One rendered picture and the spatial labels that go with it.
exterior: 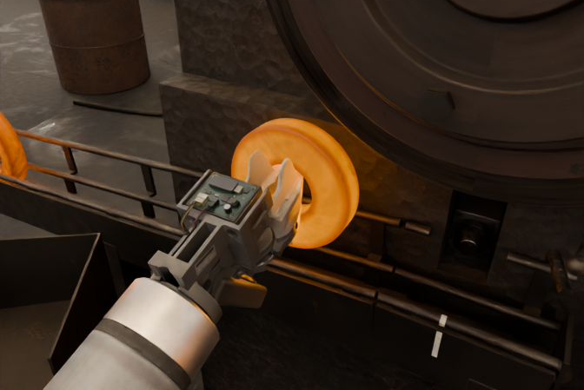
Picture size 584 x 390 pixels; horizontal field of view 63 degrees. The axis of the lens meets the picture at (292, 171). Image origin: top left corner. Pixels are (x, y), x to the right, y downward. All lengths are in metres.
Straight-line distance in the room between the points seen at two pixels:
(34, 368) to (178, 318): 0.36
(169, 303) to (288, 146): 0.22
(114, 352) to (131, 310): 0.03
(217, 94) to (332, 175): 0.25
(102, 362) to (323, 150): 0.28
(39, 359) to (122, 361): 0.35
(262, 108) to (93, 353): 0.38
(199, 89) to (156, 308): 0.39
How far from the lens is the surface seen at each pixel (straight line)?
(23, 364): 0.74
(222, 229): 0.42
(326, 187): 0.52
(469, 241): 0.63
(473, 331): 0.57
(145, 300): 0.41
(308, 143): 0.50
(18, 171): 1.06
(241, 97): 0.68
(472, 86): 0.34
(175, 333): 0.40
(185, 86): 0.73
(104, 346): 0.40
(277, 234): 0.48
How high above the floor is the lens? 1.12
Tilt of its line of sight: 31 degrees down
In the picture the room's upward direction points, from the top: straight up
